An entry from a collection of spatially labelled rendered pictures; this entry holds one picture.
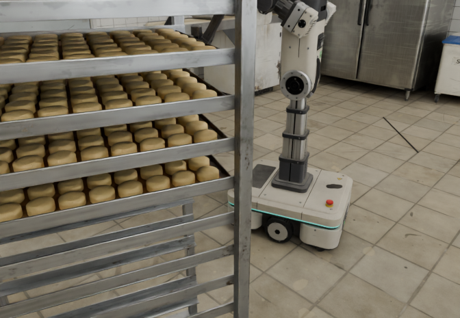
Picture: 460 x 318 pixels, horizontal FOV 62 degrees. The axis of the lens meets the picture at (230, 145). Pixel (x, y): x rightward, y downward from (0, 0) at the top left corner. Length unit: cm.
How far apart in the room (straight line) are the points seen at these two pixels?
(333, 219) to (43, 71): 166
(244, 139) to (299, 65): 123
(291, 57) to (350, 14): 330
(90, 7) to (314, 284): 167
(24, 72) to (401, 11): 455
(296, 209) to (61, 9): 166
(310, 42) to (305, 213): 86
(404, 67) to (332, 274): 333
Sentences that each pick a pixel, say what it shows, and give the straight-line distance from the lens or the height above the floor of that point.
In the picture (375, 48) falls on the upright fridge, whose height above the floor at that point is 59.
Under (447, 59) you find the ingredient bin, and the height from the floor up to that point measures 53.
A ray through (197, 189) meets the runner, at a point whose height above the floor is 96.
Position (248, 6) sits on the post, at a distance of 70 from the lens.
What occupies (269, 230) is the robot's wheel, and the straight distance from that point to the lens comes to 220.
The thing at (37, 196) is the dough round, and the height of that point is 96.
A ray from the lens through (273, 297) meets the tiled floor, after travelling 193.
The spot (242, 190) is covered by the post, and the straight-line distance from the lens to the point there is 81.
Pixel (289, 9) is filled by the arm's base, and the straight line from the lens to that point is 177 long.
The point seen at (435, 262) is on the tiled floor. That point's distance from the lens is 235.
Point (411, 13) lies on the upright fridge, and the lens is 491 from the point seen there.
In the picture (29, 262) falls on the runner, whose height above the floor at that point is 88.
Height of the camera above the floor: 136
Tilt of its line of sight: 24 degrees down
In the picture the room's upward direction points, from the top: straight up
